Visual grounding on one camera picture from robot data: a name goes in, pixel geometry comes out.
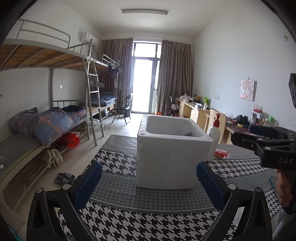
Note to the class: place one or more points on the brown left curtain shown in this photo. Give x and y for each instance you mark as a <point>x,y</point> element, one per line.
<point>118,56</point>

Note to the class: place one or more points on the brown curtain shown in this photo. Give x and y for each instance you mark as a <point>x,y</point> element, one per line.
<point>175,72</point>
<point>118,56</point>

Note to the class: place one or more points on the white air conditioner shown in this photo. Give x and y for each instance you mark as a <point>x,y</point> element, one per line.
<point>86,37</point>

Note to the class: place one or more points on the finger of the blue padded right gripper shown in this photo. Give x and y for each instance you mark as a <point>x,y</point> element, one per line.
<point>245,141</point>
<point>261,129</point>

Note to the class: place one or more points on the metal bunk bed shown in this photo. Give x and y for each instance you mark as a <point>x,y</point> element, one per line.
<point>40,68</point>

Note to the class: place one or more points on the black slippers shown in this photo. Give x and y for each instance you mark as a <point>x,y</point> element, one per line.
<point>64,178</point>

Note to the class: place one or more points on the grey knitted sock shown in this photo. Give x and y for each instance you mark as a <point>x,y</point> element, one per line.
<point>189,134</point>

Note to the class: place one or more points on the ceiling tube light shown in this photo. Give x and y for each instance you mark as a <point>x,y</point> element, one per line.
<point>144,11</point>

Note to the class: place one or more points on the red plastic bag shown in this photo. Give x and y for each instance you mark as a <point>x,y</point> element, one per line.
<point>69,140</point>

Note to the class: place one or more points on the glass balcony door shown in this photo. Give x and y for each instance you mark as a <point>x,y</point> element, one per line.
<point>145,71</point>

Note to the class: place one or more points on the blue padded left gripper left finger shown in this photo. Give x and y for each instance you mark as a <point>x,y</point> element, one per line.
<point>43,223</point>

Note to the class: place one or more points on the wooden desk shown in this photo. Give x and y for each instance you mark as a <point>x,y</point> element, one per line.
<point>205,118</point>

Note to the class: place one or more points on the white lotion pump bottle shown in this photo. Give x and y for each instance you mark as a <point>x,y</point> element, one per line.
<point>214,133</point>

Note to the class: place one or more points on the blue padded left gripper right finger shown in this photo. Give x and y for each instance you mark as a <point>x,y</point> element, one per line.
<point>255,222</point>

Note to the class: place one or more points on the blue plaid quilt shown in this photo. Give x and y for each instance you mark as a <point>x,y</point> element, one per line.
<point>49,125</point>

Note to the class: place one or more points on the houndstooth tablecloth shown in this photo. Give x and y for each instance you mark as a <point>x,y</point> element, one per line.
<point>119,210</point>

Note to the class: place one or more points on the brown right curtain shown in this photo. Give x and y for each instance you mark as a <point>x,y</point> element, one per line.
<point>175,72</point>

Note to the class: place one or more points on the person's right hand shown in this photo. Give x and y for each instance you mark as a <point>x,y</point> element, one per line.
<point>284,187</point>

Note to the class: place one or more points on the pink cartoon wall picture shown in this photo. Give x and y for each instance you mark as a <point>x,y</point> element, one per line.
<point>247,89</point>

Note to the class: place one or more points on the red snack packet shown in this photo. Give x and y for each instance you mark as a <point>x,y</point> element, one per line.
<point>221,154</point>

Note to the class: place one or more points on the white styrofoam box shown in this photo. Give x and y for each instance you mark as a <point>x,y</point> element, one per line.
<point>165,160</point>

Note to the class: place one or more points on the black folding chair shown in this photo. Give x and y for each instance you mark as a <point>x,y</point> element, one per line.
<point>124,109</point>

